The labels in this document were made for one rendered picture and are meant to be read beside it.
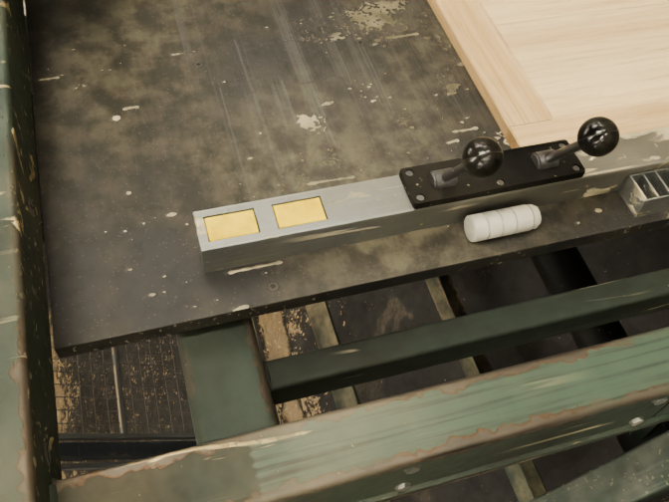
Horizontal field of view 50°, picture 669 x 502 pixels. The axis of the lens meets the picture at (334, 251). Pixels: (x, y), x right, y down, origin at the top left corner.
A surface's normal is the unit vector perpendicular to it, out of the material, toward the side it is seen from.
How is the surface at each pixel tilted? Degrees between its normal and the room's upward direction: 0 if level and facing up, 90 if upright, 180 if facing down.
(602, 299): 56
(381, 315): 0
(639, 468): 0
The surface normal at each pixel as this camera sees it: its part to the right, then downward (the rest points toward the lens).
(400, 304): -0.75, -0.16
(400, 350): 0.07, -0.57
